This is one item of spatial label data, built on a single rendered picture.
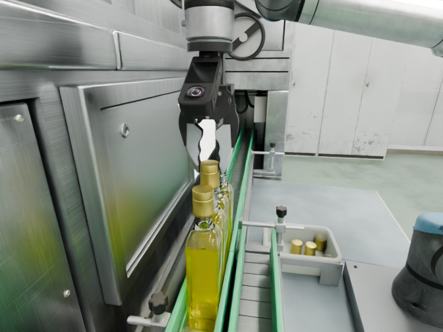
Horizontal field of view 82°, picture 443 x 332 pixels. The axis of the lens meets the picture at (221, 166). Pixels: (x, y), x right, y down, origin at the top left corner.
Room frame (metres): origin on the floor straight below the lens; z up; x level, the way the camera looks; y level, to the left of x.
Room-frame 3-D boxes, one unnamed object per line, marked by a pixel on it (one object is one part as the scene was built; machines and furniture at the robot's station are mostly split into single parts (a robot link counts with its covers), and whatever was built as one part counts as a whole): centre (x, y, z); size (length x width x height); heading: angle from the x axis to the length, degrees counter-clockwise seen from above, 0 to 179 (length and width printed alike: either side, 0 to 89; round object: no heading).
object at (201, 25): (0.44, 0.02, 1.40); 0.08 x 0.08 x 0.05
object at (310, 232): (0.67, -0.24, 0.80); 0.22 x 0.17 x 0.09; 81
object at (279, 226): (0.57, -0.13, 0.95); 0.17 x 0.03 x 0.12; 81
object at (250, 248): (0.58, -0.11, 0.85); 0.09 x 0.04 x 0.07; 81
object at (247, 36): (1.40, -0.11, 1.49); 0.21 x 0.05 x 0.21; 81
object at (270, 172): (1.21, -0.23, 0.90); 0.17 x 0.05 x 0.22; 81
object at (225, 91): (0.45, 0.02, 1.32); 0.09 x 0.08 x 0.12; 172
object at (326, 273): (0.68, -0.22, 0.79); 0.27 x 0.17 x 0.08; 81
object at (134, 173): (0.75, 0.11, 1.15); 0.90 x 0.03 x 0.34; 171
